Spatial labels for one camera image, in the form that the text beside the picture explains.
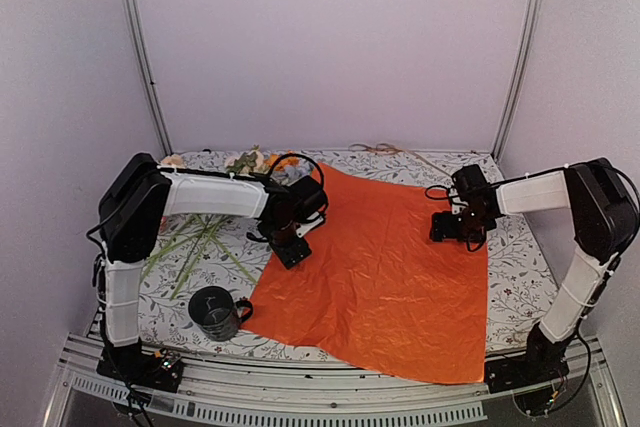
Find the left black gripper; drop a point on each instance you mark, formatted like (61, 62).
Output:
(289, 256)

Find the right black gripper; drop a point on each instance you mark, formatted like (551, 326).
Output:
(441, 230)

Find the blue fake flower stem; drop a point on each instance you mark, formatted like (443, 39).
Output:
(291, 173)

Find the orange fake flower stem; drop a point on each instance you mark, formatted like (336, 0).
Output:
(281, 162)

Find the cream rose fake stem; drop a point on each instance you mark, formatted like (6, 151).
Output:
(250, 162)

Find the tan raffia ribbon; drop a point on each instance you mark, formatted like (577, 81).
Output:
(388, 149)

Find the orange wrapping paper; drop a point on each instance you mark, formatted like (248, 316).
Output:
(376, 292)

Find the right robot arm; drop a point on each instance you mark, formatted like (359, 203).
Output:
(604, 206)

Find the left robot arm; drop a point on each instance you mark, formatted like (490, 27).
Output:
(145, 192)

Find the green leafy fake stem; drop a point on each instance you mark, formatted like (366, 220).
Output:
(166, 232)

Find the floral patterned tablecloth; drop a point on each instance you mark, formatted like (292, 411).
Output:
(521, 285)

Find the black mug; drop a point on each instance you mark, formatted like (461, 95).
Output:
(218, 314)

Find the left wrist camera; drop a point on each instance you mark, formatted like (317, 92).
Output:
(310, 203)

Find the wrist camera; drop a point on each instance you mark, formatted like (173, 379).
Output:
(469, 186)
(310, 203)

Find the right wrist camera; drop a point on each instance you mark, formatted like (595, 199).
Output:
(469, 186)

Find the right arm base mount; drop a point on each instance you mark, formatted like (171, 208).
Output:
(542, 361)

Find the right metal frame post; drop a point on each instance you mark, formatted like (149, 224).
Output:
(531, 16)

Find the metal frame post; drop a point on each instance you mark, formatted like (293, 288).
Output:
(133, 18)
(531, 16)

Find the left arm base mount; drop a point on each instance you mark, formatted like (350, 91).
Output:
(161, 370)

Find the front aluminium rail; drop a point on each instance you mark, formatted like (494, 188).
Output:
(226, 390)

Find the left metal frame post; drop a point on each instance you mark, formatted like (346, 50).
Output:
(133, 18)

